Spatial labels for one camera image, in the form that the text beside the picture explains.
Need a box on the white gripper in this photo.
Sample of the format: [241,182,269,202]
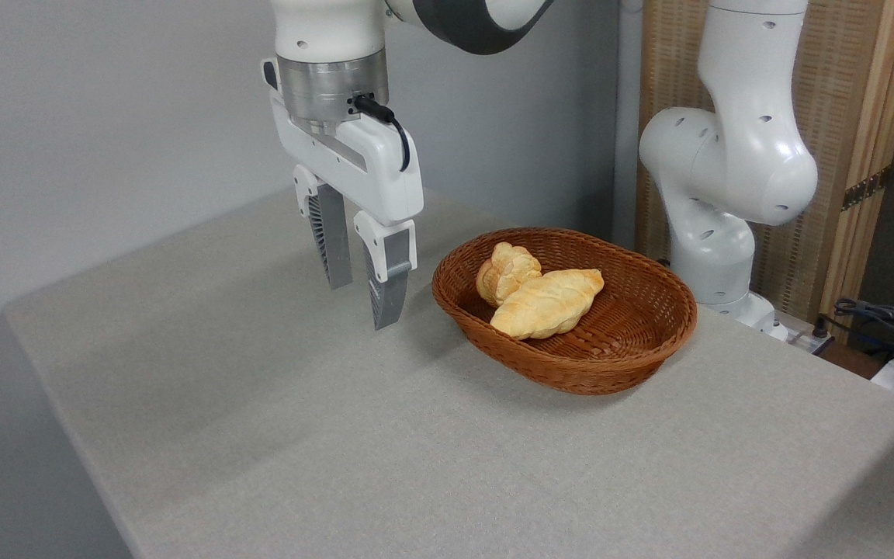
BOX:
[260,56,425,332]

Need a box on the round golden bread roll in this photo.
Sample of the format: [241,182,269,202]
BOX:
[476,241,543,307]

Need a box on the long braided bread loaf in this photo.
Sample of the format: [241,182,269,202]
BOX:
[490,268,605,341]

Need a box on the brown wicker oval basket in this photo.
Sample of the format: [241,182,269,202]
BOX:
[431,227,698,397]

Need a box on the metal screen hinge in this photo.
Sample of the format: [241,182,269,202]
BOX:
[840,166,891,213]

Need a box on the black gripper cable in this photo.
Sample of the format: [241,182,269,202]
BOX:
[352,92,412,172]

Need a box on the dark cable bundle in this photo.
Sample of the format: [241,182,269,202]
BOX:
[818,297,894,367]

